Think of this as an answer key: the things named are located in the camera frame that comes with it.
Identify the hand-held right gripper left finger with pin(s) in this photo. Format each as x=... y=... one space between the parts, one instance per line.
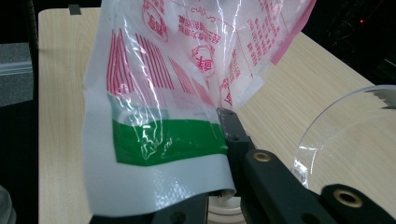
x=162 y=214

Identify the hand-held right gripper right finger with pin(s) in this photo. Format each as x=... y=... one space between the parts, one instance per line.
x=236 y=146

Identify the pink and white plastic bag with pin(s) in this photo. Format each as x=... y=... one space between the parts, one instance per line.
x=155 y=93

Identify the dark equipment with red light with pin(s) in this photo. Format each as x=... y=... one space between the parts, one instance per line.
x=358 y=28

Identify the grey tape strip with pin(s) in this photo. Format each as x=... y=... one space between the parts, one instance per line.
x=74 y=9

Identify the aluminium floor rail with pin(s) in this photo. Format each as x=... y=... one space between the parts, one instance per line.
x=15 y=68

